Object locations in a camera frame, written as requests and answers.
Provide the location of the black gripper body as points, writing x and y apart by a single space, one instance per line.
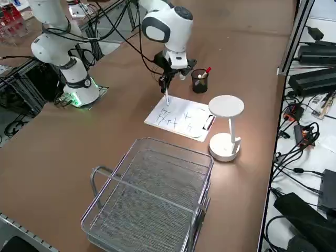
162 64

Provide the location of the blue capped pen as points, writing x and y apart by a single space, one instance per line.
167 98

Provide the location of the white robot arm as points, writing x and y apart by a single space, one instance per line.
78 86

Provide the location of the white A4 paper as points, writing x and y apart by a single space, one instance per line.
178 107

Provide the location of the black mesh pen holder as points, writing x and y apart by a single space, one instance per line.
199 85

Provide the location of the yellow marker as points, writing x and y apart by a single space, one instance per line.
201 75

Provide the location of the black metal clipboard clip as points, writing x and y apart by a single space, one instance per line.
209 122

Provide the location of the white desk lamp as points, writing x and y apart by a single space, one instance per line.
225 106

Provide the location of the white clipboard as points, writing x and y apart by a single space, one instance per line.
202 137

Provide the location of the silver mesh paper tray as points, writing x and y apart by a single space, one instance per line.
147 199

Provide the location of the orange black plug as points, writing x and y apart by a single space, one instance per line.
294 111
302 136

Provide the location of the large black power supply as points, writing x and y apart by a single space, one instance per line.
312 81

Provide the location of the small black power adapter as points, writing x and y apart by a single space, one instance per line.
315 32

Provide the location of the clear rack with red boxes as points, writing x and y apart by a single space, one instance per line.
13 26

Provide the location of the black bag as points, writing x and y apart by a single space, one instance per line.
302 218

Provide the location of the black flat box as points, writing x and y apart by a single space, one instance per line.
329 189

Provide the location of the black wrist bracket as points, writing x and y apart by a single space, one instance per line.
190 65

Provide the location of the aluminium frame post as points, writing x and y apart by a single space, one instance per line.
296 34

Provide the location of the black metal frame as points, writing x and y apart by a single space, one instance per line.
26 86

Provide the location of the grey slotted rail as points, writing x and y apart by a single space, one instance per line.
15 225

